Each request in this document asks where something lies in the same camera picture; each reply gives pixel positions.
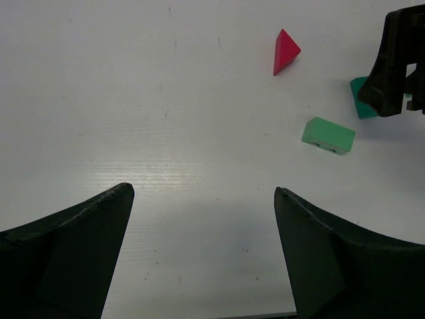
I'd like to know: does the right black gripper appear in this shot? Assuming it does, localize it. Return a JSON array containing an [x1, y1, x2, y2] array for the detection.
[[357, 4, 424, 117]]

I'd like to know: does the red triangular wood block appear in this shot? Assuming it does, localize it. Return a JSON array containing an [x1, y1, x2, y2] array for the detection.
[[273, 29, 301, 76]]

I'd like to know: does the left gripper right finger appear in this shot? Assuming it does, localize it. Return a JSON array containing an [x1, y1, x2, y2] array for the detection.
[[274, 188, 424, 318]]

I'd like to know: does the dark green rectangular block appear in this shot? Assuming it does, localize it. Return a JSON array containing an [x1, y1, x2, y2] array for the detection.
[[349, 76, 379, 120]]

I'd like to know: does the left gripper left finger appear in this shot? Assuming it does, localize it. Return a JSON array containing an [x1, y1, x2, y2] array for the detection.
[[1, 183, 134, 318]]

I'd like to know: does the light green rectangular block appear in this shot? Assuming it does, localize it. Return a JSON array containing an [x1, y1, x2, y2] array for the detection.
[[301, 117, 355, 155]]

